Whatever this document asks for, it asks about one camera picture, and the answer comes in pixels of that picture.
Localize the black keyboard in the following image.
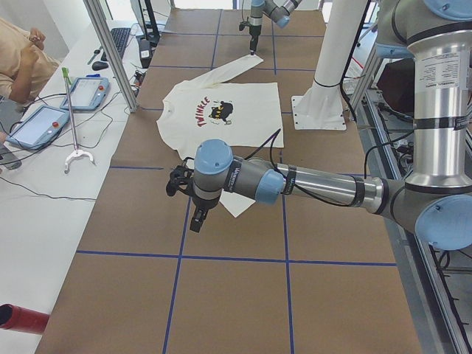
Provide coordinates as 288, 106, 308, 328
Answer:
110, 27, 131, 58

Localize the cream long-sleeve Twinkle shirt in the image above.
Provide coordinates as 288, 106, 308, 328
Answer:
156, 55, 285, 216

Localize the aluminium frame post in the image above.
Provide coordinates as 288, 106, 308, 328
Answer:
83, 0, 138, 113

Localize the far blue teach pendant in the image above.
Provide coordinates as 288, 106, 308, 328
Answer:
68, 76, 110, 111

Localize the black computer mouse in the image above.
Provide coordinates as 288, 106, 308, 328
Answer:
91, 61, 108, 71

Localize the white camera post base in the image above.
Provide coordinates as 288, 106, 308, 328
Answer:
291, 0, 369, 131

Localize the black power adapter box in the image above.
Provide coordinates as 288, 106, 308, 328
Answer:
138, 38, 153, 69

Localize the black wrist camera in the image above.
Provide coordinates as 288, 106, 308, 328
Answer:
239, 21, 250, 31
166, 165, 193, 197

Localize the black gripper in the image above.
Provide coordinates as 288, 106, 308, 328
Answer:
190, 197, 219, 232
249, 25, 261, 55

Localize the red cylinder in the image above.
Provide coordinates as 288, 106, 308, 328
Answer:
1, 304, 49, 335

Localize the blue teach pendant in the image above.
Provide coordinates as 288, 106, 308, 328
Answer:
7, 105, 69, 150
68, 76, 110, 111

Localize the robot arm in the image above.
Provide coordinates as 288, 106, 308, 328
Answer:
187, 1, 471, 250
240, 0, 301, 55

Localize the seated person beige shirt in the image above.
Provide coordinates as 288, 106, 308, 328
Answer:
1, 19, 60, 108

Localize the near blue teach pendant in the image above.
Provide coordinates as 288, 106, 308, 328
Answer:
7, 105, 69, 150

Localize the white reacher grabber stick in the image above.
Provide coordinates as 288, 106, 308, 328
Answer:
61, 67, 95, 174

